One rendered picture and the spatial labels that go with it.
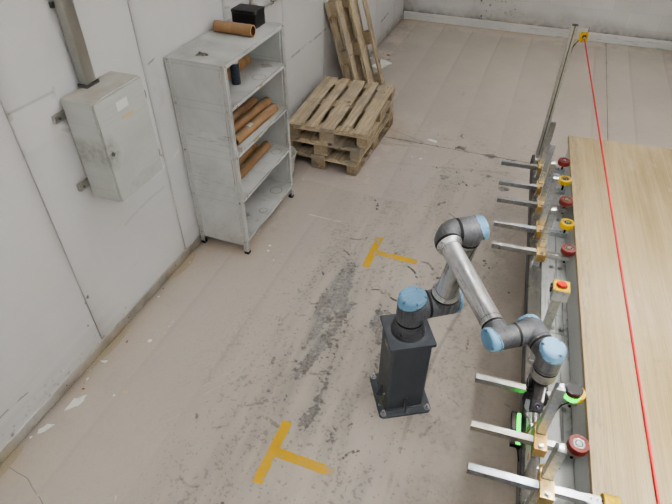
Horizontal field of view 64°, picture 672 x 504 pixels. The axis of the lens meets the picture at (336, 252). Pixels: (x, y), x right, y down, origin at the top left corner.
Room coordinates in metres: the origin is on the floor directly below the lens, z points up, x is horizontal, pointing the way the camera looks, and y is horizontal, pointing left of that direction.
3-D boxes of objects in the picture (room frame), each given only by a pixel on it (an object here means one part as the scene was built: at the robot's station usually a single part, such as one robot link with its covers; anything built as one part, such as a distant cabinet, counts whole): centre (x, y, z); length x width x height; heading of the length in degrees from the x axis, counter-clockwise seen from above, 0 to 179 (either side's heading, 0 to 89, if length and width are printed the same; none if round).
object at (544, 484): (0.93, -0.76, 0.95); 0.13 x 0.06 x 0.05; 164
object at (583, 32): (3.64, -1.60, 1.20); 0.15 x 0.12 x 1.00; 164
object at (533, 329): (1.32, -0.73, 1.33); 0.12 x 0.12 x 0.09; 14
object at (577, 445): (1.12, -0.96, 0.85); 0.08 x 0.08 x 0.11
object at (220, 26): (3.90, 0.73, 1.59); 0.30 x 0.08 x 0.08; 69
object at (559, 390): (1.19, -0.84, 0.94); 0.03 x 0.03 x 0.48; 74
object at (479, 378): (1.41, -0.84, 0.84); 0.43 x 0.03 x 0.04; 74
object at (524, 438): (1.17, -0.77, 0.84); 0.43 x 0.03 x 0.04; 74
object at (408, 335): (1.97, -0.40, 0.65); 0.19 x 0.19 x 0.10
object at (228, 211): (3.79, 0.76, 0.78); 0.90 x 0.45 x 1.55; 159
